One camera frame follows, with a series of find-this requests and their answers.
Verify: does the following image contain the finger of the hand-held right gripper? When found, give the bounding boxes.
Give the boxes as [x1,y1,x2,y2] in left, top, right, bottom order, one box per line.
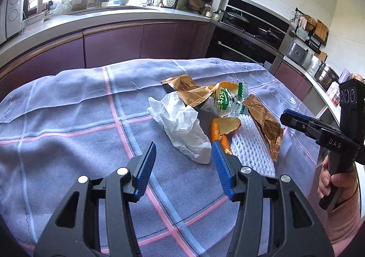
[280,113,323,139]
[284,109,340,136]

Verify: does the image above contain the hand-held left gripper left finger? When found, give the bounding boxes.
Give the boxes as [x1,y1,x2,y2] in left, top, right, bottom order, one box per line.
[34,141,157,257]

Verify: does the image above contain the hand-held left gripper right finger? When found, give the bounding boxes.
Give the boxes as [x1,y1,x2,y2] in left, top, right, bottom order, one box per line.
[211,141,334,257]

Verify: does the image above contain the white foam fruit net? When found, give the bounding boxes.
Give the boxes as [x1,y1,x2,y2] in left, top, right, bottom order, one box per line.
[230,115,276,178]

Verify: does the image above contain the large orange peel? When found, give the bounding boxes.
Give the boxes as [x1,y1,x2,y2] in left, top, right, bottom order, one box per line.
[210,116,242,144]

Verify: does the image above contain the white tissue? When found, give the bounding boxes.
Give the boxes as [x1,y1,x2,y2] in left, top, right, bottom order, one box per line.
[147,93,212,164]

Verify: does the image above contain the green snack wrapper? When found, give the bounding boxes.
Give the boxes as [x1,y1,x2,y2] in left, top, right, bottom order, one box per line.
[214,82,247,118]

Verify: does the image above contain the person's right forearm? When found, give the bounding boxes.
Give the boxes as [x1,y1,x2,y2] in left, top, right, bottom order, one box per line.
[325,186,365,257]

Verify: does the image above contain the person's right hand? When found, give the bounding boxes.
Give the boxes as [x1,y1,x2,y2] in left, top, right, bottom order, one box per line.
[318,157,359,198]

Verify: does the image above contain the small orange peel strip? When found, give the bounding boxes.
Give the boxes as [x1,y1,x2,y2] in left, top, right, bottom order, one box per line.
[219,135,233,155]

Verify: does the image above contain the flat gold foil wrapper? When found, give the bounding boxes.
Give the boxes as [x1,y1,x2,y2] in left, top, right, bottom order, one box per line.
[244,95,286,162]

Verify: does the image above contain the steel stock pot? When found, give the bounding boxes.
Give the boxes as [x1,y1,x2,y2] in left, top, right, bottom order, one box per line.
[314,61,340,87]

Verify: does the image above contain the steel rectangular container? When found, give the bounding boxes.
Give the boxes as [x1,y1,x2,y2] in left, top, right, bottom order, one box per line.
[285,41,309,64]

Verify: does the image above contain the curved orange peel piece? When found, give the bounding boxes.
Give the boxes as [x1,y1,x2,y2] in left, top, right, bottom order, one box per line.
[219,81,239,95]

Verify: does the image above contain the crumpled gold foil wrapper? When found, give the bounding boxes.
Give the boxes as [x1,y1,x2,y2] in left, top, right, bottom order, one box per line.
[161,74,221,108]

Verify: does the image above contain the black pan with lid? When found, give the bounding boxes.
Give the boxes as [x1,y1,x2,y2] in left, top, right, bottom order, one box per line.
[256,27,282,41]

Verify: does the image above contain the black built-in oven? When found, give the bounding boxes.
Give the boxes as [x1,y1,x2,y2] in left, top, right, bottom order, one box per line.
[205,26,284,68]

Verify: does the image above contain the wooden cutting board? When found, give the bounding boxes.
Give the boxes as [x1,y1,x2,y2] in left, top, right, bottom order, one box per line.
[312,20,329,44]

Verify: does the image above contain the checked grey tablecloth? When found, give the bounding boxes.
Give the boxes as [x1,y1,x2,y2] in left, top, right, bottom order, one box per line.
[0,58,326,257]

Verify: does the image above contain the black wok with lid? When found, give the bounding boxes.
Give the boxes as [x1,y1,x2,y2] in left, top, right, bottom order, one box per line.
[225,10,250,24]

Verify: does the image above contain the brown kitchen cabinet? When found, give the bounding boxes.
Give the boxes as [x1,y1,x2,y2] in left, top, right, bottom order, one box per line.
[0,21,314,98]

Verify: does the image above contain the grey kitchen countertop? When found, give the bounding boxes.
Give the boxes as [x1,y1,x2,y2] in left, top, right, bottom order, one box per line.
[0,5,219,55]

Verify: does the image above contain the clear plastic bags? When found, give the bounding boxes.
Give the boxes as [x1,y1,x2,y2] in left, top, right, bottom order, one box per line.
[53,0,92,14]

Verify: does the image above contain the white microwave oven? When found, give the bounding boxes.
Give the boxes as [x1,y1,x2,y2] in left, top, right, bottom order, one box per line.
[0,0,32,44]

